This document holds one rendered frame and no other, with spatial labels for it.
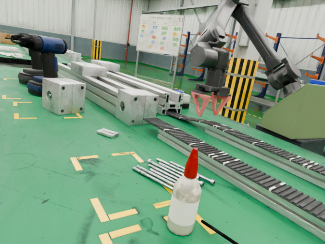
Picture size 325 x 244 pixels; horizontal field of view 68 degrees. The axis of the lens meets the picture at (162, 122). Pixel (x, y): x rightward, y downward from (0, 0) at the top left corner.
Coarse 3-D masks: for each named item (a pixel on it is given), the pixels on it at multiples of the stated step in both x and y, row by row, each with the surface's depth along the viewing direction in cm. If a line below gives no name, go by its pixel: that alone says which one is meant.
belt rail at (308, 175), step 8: (208, 128) 76; (216, 128) 74; (216, 136) 74; (224, 136) 72; (232, 136) 69; (232, 144) 69; (240, 144) 68; (248, 144) 65; (248, 152) 65; (256, 152) 63; (264, 152) 62; (264, 160) 62; (272, 160) 60; (280, 160) 59; (288, 160) 57; (288, 168) 57; (296, 168) 56; (304, 168) 54; (304, 176) 54; (312, 176) 54; (320, 176) 52; (320, 184) 52
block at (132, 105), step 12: (120, 96) 76; (132, 96) 70; (144, 96) 73; (156, 96) 76; (120, 108) 76; (132, 108) 72; (144, 108) 74; (156, 108) 77; (120, 120) 76; (132, 120) 73
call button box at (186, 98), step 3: (186, 96) 107; (189, 96) 108; (183, 99) 106; (186, 99) 107; (189, 99) 109; (183, 102) 107; (186, 102) 108; (189, 102) 109; (180, 105) 106; (183, 105) 107; (186, 105) 109
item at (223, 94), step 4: (212, 92) 82; (216, 92) 74; (220, 92) 74; (224, 92) 76; (212, 96) 82; (216, 96) 81; (220, 96) 79; (224, 96) 78; (228, 96) 77; (212, 100) 82; (216, 100) 82; (224, 100) 78; (228, 100) 79; (212, 104) 82; (224, 104) 79; (212, 108) 82; (220, 108) 79; (216, 112) 81
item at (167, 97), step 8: (112, 72) 137; (120, 80) 117; (128, 80) 109; (136, 80) 117; (144, 80) 116; (136, 88) 104; (144, 88) 99; (152, 88) 96; (160, 88) 102; (160, 96) 92; (168, 96) 90; (176, 96) 94; (160, 104) 93; (168, 104) 91; (176, 104) 94; (160, 112) 91
